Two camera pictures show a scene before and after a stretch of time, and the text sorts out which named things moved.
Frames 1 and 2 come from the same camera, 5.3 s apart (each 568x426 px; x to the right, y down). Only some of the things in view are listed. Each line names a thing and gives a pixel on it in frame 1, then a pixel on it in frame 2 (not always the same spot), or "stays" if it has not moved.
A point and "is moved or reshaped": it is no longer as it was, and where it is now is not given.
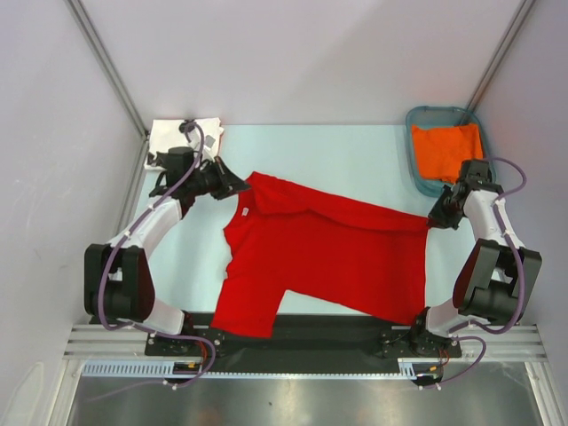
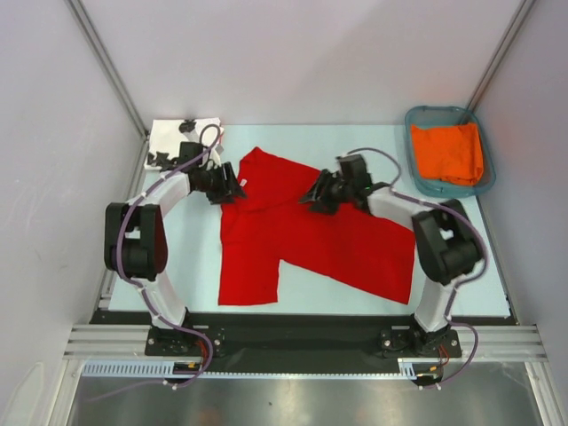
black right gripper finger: (443, 224) to (327, 207)
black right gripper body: (445, 209) to (336, 189)
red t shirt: (279, 239) is moved or reshaped
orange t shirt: (440, 152) stays
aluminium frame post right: (499, 60) stays
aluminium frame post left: (84, 23) stays
